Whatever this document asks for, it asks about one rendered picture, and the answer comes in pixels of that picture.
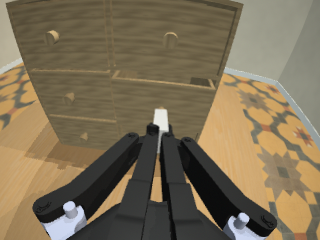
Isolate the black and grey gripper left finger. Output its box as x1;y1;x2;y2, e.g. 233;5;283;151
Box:
32;109;161;240

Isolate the brown wooden drawer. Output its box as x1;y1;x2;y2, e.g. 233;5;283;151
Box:
50;114;120;149
30;68;116;118
112;0;235;76
122;125;197;140
11;0;109;66
111;71;216;133

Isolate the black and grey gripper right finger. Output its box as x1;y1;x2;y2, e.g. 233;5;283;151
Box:
158;109;277;240

